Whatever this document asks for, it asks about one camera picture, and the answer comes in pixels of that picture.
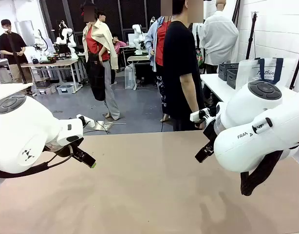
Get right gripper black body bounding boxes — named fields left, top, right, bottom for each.
left=202, top=116, right=217, bottom=148

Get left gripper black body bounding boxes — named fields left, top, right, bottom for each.
left=56, top=137, right=85, bottom=158

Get grey plastic basket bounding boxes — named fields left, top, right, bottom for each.
left=218, top=62, right=240, bottom=81
left=226, top=68, right=241, bottom=90

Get clear shopping bag navy handles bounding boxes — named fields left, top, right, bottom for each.
left=237, top=57, right=299, bottom=86

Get person's right forearm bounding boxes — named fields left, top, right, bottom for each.
left=179, top=72, right=201, bottom=115

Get floral fabric bag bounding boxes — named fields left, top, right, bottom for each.
left=194, top=46, right=204, bottom=68

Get shiny metal plate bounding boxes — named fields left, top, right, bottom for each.
left=93, top=119, right=128, bottom=132

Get white side table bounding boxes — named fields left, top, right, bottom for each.
left=200, top=73, right=299, bottom=103
left=0, top=82, right=34, bottom=103

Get grey plastic floor bin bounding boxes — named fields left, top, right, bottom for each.
left=56, top=83, right=76, bottom=95

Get person in black t-shirt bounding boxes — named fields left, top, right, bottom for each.
left=162, top=0, right=206, bottom=132

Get wooden top workbench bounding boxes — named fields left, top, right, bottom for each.
left=19, top=58, right=86, bottom=93

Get clear plastic container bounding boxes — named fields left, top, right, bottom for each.
left=124, top=63, right=137, bottom=90

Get mannequin beige jacket red shirt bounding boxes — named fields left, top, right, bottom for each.
left=81, top=0, right=121, bottom=121

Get grey background table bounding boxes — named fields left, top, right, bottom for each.
left=126, top=55, right=151, bottom=81

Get black tripod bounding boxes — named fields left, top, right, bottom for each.
left=289, top=38, right=299, bottom=90
left=245, top=11, right=260, bottom=60

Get black stand pole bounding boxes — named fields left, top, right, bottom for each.
left=5, top=31, right=28, bottom=85

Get bystander black shirt khaki trousers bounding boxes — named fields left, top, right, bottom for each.
left=0, top=19, right=33, bottom=95

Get seated person in pink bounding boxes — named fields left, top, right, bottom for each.
left=112, top=33, right=128, bottom=56

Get grey monitor panel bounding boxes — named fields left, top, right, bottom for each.
left=14, top=20, right=35, bottom=47

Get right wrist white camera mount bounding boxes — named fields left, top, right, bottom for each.
left=189, top=108, right=211, bottom=123

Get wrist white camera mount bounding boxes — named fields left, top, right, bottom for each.
left=189, top=108, right=211, bottom=123
left=75, top=114, right=96, bottom=129

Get black floor cable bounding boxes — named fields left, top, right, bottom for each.
left=82, top=128, right=112, bottom=135

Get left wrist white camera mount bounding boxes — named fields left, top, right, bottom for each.
left=75, top=114, right=96, bottom=129

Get left arm black cable sleeve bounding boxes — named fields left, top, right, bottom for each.
left=0, top=145, right=75, bottom=179

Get arm black cable sleeve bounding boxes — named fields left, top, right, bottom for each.
left=240, top=140, right=299, bottom=197
left=0, top=145, right=75, bottom=179

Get right arm black cable sleeve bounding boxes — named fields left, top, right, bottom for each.
left=240, top=140, right=299, bottom=197

